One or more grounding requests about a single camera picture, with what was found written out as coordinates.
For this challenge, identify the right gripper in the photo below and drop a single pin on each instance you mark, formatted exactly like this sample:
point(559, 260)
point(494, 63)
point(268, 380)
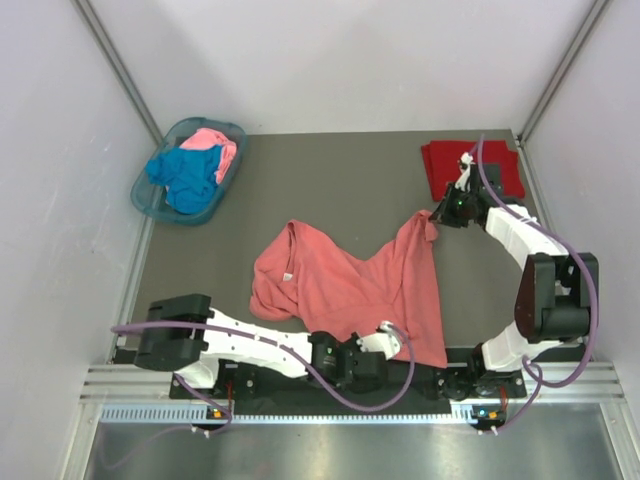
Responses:
point(444, 215)

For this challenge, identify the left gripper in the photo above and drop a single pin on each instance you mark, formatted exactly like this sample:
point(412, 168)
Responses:
point(350, 341)

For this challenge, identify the salmon pink t-shirt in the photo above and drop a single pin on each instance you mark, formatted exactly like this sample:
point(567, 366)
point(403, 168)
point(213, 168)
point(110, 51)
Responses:
point(304, 274)

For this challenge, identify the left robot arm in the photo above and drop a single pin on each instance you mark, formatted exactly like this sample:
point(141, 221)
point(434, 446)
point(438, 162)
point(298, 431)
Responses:
point(195, 354)

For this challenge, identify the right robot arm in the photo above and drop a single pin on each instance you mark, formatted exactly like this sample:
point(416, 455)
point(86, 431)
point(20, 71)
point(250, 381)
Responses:
point(557, 298)

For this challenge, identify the light pink t-shirt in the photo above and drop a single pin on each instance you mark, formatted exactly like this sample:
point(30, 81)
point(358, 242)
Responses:
point(206, 139)

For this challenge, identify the blue t-shirt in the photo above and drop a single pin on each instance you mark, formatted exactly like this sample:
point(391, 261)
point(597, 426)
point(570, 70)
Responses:
point(188, 177)

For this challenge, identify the teal plastic basket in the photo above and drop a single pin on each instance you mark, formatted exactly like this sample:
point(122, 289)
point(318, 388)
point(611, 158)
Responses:
point(150, 199)

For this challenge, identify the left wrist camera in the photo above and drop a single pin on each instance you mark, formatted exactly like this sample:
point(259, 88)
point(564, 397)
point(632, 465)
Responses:
point(388, 340)

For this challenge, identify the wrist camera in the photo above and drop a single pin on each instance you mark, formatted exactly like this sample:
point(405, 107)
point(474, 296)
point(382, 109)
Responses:
point(388, 340)
point(470, 178)

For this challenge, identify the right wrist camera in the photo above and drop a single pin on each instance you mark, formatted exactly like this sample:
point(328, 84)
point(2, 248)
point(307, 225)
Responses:
point(470, 178)

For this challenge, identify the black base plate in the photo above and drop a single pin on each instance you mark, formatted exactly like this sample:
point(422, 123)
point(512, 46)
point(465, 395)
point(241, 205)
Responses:
point(419, 389)

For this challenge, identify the slotted cable duct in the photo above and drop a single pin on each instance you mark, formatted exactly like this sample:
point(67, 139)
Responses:
point(199, 412)

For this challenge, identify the right aluminium corner post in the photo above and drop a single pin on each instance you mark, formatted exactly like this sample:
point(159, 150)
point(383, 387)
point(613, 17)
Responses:
point(578, 41)

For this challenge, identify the aluminium corner post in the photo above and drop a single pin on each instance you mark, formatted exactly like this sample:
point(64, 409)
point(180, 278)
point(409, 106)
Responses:
point(102, 38)
point(578, 41)

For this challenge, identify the left aluminium corner post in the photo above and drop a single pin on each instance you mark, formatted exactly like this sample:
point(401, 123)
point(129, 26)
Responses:
point(102, 38)

